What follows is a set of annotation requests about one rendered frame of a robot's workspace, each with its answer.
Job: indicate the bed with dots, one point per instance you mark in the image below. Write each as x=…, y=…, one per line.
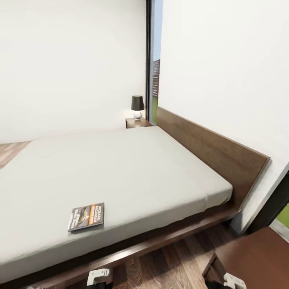
x=159, y=184

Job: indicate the hardback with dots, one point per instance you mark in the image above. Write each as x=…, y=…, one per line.
x=86, y=216

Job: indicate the table lamp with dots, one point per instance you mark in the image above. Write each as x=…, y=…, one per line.
x=137, y=105

